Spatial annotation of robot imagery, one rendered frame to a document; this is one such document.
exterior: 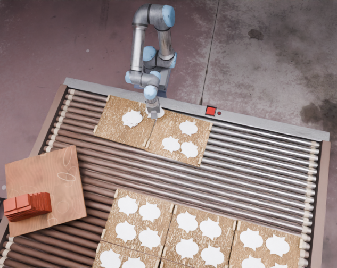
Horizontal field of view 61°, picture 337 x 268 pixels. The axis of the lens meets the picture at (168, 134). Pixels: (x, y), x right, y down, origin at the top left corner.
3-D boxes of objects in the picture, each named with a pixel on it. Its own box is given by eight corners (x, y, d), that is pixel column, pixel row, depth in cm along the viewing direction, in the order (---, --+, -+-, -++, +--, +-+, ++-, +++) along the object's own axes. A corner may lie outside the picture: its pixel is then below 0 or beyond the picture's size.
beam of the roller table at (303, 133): (68, 80, 242) (66, 76, 236) (326, 135, 213) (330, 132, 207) (65, 89, 239) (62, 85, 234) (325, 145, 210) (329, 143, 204)
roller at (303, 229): (42, 158, 218) (39, 157, 213) (309, 227, 190) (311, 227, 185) (40, 164, 216) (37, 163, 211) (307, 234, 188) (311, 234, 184)
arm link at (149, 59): (144, 54, 222) (141, 43, 209) (161, 56, 220) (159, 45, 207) (140, 67, 218) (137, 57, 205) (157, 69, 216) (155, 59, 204)
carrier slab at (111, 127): (110, 95, 227) (109, 94, 226) (159, 108, 221) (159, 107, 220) (93, 135, 217) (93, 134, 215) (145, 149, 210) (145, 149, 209)
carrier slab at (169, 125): (161, 109, 221) (161, 108, 219) (212, 124, 214) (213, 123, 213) (145, 150, 210) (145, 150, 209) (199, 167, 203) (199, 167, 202)
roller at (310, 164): (64, 106, 232) (62, 103, 227) (315, 162, 204) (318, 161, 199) (62, 111, 230) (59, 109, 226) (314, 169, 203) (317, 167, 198)
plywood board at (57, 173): (6, 165, 202) (4, 164, 200) (75, 145, 204) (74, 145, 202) (11, 237, 185) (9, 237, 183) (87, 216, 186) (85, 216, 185)
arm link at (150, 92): (157, 84, 175) (154, 97, 172) (158, 93, 185) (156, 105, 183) (145, 82, 176) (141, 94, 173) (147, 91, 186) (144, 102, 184)
